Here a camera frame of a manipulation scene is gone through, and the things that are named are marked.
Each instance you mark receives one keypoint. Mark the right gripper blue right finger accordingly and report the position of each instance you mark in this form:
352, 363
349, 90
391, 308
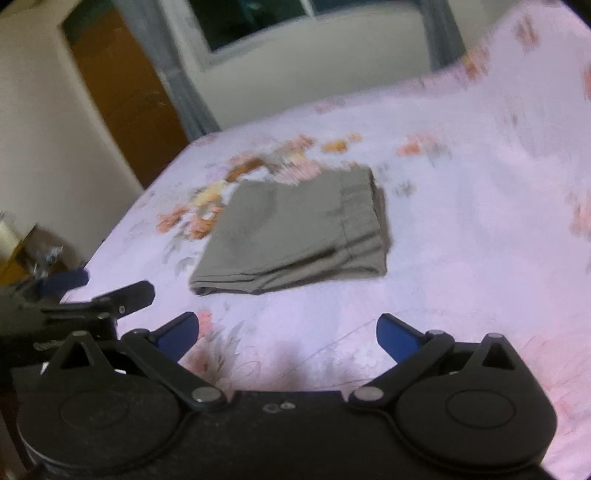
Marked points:
415, 354

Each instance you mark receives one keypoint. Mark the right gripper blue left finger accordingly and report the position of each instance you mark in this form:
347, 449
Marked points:
157, 354

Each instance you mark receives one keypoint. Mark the grey pants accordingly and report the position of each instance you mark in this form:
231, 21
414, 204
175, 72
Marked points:
274, 236

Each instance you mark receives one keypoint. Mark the cluttered side table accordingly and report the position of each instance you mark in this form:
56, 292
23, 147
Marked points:
29, 250

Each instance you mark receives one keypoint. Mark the brown wooden door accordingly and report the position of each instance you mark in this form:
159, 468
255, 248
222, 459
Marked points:
125, 89

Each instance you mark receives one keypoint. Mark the grey curtain right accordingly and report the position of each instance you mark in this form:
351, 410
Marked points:
444, 39

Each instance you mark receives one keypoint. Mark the grey curtain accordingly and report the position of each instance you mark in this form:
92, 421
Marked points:
147, 23
444, 39

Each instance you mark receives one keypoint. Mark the aluminium framed window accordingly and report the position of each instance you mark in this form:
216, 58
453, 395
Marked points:
215, 32

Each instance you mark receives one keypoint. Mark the grey curtain left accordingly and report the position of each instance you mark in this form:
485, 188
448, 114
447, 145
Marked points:
147, 23

